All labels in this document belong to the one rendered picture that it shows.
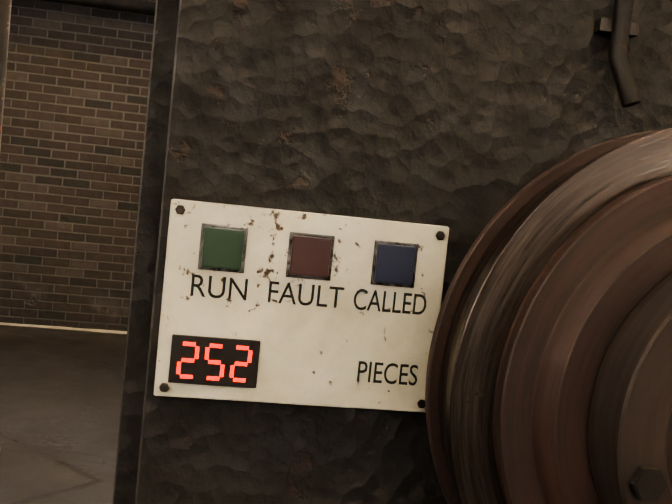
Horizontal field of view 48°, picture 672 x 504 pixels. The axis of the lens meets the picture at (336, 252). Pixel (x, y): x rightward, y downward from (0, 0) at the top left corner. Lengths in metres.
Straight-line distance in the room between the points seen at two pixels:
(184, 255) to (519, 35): 0.38
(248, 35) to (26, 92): 6.20
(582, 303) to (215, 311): 0.32
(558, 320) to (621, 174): 0.13
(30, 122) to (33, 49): 0.60
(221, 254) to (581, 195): 0.31
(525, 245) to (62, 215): 6.30
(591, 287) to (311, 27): 0.35
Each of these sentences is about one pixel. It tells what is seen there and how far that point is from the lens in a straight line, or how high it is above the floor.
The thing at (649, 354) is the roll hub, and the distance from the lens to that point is 0.57.
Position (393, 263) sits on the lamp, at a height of 1.20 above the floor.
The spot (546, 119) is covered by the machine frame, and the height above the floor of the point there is 1.35.
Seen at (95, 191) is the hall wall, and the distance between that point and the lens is 6.75.
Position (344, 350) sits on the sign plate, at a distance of 0.72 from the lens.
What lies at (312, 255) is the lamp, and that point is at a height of 1.20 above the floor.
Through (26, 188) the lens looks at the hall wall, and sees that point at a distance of 6.86.
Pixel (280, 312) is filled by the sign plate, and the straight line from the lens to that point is 0.71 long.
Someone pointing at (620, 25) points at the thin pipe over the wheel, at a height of 1.45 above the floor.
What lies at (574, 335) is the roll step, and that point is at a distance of 0.60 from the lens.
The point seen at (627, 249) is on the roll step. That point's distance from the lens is 0.62.
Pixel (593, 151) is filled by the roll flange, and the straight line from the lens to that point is 0.71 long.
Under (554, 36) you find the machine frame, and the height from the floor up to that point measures 1.43.
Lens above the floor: 1.25
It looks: 3 degrees down
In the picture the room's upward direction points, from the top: 6 degrees clockwise
